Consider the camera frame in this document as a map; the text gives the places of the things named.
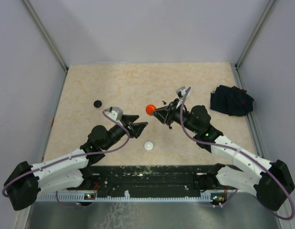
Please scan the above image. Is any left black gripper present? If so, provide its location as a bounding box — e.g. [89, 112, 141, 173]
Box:
[103, 114, 148, 150]

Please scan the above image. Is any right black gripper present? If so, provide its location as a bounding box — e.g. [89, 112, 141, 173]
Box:
[152, 98, 200, 134]

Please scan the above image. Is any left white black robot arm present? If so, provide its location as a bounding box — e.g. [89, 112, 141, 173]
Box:
[2, 115, 148, 211]

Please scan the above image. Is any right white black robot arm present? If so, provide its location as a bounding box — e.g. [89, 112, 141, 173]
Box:
[146, 100, 295, 211]

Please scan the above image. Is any dark navy crumpled cloth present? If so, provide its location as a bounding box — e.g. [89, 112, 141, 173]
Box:
[210, 85, 254, 116]

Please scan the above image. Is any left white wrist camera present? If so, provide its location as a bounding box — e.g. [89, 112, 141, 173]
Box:
[108, 107, 123, 121]

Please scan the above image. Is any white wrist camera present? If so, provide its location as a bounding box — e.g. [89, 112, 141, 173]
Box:
[108, 107, 123, 121]
[176, 86, 190, 101]

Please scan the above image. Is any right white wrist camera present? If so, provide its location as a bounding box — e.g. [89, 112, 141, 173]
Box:
[176, 86, 190, 101]

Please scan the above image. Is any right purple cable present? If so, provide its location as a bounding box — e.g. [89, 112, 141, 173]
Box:
[179, 87, 295, 219]

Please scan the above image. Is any purple cable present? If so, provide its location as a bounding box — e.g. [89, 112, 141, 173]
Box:
[1, 109, 131, 198]
[179, 87, 295, 219]

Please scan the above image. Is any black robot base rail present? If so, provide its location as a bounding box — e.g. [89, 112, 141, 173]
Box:
[71, 165, 224, 198]

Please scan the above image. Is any white slotted cable duct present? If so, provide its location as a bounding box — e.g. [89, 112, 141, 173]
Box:
[36, 190, 216, 203]

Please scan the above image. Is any left aluminium frame post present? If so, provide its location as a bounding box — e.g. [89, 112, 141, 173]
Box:
[21, 0, 69, 72]

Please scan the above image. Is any aluminium frame post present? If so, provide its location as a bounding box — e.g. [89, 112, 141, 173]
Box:
[21, 0, 69, 72]
[234, 0, 277, 70]

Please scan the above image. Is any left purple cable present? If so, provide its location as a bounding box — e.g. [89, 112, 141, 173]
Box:
[1, 109, 131, 198]

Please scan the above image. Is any right aluminium frame post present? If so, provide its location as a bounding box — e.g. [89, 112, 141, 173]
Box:
[234, 0, 277, 70]

